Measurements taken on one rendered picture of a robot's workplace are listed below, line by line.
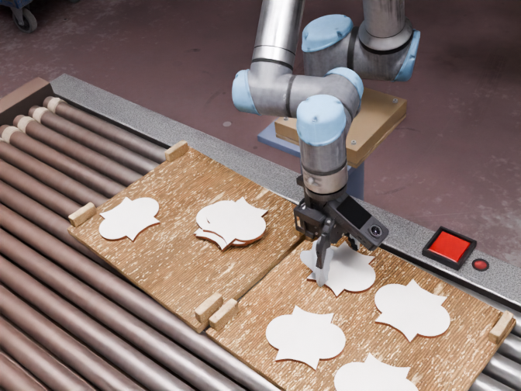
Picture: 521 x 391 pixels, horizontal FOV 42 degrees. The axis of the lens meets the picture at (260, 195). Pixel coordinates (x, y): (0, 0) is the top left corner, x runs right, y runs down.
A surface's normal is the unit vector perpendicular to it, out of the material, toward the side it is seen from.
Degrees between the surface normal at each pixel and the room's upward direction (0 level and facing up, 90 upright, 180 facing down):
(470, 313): 0
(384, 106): 1
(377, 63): 106
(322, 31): 8
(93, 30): 0
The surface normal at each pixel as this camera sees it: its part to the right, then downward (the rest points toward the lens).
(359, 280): -0.10, -0.73
